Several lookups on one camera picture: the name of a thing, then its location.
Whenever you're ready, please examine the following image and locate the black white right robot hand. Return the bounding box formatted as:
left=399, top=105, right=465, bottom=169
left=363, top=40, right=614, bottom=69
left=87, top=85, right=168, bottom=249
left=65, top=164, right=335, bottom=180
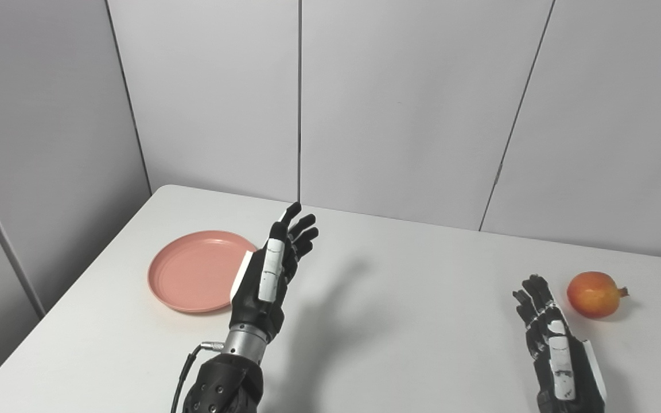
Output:
left=512, top=274, right=608, bottom=413

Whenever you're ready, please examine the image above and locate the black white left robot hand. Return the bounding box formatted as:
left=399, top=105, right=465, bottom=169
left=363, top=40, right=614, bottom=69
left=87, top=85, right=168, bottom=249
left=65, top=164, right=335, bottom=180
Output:
left=230, top=202, right=319, bottom=344

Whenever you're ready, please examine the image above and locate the pink round plate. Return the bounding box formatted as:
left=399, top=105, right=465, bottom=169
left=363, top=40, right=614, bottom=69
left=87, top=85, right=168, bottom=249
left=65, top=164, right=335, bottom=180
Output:
left=147, top=231, right=258, bottom=314

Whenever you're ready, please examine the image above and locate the red yellow pomegranate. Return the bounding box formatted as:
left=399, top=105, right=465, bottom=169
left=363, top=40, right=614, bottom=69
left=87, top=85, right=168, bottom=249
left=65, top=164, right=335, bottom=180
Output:
left=567, top=271, right=629, bottom=319

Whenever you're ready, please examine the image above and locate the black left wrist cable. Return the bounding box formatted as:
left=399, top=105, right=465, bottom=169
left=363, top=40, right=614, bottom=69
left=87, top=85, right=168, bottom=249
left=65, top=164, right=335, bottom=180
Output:
left=170, top=341, right=225, bottom=413

